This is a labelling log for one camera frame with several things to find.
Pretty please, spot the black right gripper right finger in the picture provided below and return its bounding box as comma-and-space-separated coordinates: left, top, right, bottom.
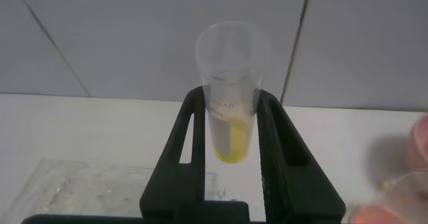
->
255, 89, 347, 224

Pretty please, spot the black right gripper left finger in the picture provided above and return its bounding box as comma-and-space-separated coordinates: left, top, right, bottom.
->
139, 86, 206, 219

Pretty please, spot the test tube with yellow pigment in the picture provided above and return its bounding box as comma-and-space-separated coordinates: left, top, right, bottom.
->
195, 21, 268, 164

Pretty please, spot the clear acrylic test tube rack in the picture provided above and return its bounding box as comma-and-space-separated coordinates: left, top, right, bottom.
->
6, 158, 218, 218

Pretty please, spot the clear glass beaker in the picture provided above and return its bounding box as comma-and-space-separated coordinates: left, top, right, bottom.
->
347, 170, 428, 224

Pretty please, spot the pink bowl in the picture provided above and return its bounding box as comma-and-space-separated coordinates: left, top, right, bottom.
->
406, 115, 428, 171

